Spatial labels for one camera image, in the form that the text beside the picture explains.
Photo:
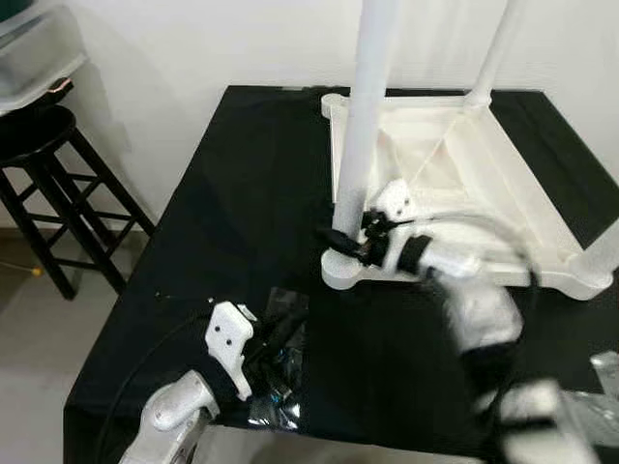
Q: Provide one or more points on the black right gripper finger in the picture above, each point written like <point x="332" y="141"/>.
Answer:
<point x="340" y="242"/>

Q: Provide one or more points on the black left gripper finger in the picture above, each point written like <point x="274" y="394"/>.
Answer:
<point x="292" y="332"/>
<point x="272" y="330"/>

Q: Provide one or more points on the white plastic table top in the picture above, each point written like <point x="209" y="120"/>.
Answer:
<point x="484" y="164"/>

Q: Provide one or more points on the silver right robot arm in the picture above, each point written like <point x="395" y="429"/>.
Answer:
<point x="484" y="319"/>

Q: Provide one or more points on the crumpled clear tape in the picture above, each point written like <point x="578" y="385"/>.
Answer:
<point x="290" y="302"/>

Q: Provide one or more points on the clear tape patch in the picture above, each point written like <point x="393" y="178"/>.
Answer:
<point x="604" y="406"/>

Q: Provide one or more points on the black round stool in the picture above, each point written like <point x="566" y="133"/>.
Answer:
<point x="39" y="130"/>

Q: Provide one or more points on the clear plastic storage box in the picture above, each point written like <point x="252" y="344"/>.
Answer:
<point x="39" y="58"/>

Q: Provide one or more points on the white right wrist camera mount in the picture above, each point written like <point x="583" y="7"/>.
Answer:
<point x="397" y="198"/>

